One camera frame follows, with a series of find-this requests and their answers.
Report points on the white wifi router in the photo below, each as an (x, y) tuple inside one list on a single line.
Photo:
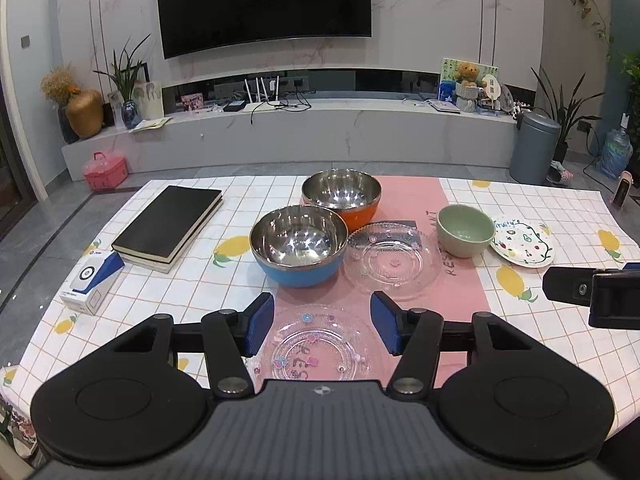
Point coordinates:
[(262, 93)]

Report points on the blue vase with plant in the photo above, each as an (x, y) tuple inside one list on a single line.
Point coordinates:
[(123, 74)]

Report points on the blue white small box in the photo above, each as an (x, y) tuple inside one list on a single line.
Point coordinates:
[(90, 284)]

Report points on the teddy bear toy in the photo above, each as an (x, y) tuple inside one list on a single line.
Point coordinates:
[(468, 75)]

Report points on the green ceramic bowl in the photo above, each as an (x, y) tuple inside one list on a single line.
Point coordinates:
[(464, 231)]

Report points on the blue water jug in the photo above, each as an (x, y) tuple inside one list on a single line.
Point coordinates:
[(615, 155)]

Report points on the grey trash bin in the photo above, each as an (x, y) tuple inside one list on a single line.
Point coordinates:
[(535, 143)]

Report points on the orange steel bowl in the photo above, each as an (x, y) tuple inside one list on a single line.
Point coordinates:
[(352, 194)]

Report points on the black television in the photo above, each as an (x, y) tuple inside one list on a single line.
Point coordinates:
[(189, 26)]

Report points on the black notebook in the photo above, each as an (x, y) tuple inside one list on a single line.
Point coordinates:
[(160, 234)]

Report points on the blue steel bowl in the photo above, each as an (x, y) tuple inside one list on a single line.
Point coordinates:
[(299, 246)]

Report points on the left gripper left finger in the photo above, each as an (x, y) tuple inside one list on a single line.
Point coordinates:
[(229, 336)]

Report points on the white tv cabinet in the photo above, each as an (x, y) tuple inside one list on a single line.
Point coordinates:
[(328, 130)]

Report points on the gold vase with dried flowers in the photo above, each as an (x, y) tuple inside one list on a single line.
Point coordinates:
[(80, 111)]

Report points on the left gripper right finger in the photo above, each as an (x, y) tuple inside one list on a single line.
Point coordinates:
[(415, 336)]

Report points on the smartphone on stand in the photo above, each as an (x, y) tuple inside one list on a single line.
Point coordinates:
[(624, 186)]

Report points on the clear glass plate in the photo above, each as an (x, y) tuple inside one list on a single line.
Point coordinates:
[(318, 342), (392, 257)]

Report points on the pink plastic case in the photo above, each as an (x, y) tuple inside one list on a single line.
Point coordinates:
[(105, 171)]

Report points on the checked lemon tablecloth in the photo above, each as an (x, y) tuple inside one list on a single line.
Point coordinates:
[(218, 271)]

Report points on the white fruity painted plate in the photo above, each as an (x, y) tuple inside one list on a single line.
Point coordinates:
[(523, 242)]

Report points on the potted green plant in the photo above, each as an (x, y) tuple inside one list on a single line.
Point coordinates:
[(566, 111)]

